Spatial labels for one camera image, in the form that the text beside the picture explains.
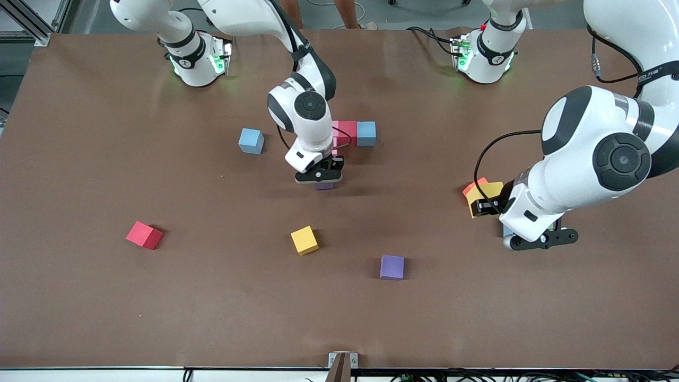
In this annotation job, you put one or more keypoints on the blue foam cube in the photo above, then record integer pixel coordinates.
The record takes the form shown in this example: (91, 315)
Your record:
(367, 133)
(251, 140)
(506, 229)

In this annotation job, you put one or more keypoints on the purple foam cube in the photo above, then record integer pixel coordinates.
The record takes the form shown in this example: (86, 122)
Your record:
(323, 186)
(392, 267)

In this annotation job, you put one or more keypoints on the aluminium frame profile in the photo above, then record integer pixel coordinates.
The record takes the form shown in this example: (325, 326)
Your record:
(42, 38)

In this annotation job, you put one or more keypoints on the metal table edge bracket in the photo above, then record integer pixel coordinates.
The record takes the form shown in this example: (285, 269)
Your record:
(342, 363)

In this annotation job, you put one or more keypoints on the bare-legged person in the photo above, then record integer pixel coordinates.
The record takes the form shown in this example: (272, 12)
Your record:
(347, 10)

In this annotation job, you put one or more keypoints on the red foam cube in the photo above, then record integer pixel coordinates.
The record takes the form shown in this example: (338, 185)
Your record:
(347, 132)
(144, 235)

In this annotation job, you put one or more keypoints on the orange foam cube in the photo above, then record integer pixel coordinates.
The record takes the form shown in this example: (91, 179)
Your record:
(469, 189)

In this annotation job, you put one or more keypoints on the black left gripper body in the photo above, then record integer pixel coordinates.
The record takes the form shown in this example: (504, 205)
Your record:
(501, 205)

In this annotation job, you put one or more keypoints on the white table edge rail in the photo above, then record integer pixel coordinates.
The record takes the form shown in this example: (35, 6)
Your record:
(79, 375)

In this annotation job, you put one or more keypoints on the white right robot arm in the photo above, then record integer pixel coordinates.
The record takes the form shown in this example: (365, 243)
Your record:
(305, 114)

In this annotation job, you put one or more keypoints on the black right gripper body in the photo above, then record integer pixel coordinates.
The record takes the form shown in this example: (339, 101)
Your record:
(334, 164)

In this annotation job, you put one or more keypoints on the yellow foam cube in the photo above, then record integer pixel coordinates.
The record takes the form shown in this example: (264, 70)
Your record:
(488, 190)
(304, 240)

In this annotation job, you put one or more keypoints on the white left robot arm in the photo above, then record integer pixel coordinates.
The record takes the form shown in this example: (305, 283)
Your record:
(583, 159)

